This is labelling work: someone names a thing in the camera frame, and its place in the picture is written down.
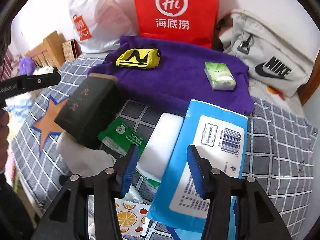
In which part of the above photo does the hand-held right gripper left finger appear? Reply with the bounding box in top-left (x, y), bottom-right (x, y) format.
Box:
top-left (31, 145), bottom-right (139, 240)

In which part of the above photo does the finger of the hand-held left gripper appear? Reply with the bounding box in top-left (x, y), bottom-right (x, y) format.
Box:
top-left (15, 72), bottom-right (61, 93)

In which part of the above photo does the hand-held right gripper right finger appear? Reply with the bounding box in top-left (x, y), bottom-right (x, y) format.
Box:
top-left (186, 144), bottom-right (292, 240)

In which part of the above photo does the green packet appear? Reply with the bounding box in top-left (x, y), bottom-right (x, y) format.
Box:
top-left (97, 119), bottom-right (148, 157)

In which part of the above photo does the fruit print packet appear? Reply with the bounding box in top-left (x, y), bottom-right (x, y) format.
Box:
top-left (114, 189), bottom-right (152, 237)

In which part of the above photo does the white plush toy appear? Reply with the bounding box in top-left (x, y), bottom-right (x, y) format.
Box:
top-left (32, 66), bottom-right (59, 75)

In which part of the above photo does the purple plush toy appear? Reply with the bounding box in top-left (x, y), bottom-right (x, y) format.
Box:
top-left (19, 56), bottom-right (37, 75)

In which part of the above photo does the blue tissue pack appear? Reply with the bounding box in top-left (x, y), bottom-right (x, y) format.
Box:
top-left (147, 99), bottom-right (248, 233)

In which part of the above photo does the red patterned curtain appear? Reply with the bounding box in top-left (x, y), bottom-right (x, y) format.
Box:
top-left (4, 47), bottom-right (15, 75)

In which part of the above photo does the white foam block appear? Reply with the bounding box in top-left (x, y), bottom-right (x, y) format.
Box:
top-left (137, 112), bottom-right (185, 180)

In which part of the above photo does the white cloth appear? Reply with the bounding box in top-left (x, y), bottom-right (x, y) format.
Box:
top-left (57, 131), bottom-right (118, 178)

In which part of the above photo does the black box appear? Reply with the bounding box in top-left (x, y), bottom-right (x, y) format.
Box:
top-left (54, 73), bottom-right (127, 150)

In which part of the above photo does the grey grid bedsheet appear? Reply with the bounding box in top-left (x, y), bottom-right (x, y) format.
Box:
top-left (7, 54), bottom-right (317, 240)

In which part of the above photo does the white plastic bag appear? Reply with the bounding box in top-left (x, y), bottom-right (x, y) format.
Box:
top-left (67, 0), bottom-right (140, 54)

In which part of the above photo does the purple towel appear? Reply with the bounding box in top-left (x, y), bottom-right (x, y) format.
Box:
top-left (87, 35), bottom-right (255, 117)

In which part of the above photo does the green tissue pack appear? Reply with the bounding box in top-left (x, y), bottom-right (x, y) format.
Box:
top-left (204, 62), bottom-right (237, 90)

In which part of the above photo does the white blanket orange print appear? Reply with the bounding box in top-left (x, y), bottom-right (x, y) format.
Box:
top-left (246, 77), bottom-right (304, 110)

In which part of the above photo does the yellow pouch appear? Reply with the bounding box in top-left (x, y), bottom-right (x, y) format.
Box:
top-left (115, 48), bottom-right (161, 70)

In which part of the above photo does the dark clothing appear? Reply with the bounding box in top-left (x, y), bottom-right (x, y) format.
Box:
top-left (0, 172), bottom-right (35, 240)

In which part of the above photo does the red paper bag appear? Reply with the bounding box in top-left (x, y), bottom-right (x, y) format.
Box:
top-left (131, 0), bottom-right (222, 49)

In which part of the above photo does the beige sling bag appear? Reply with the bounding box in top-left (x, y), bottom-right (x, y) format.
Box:
top-left (214, 9), bottom-right (316, 98)

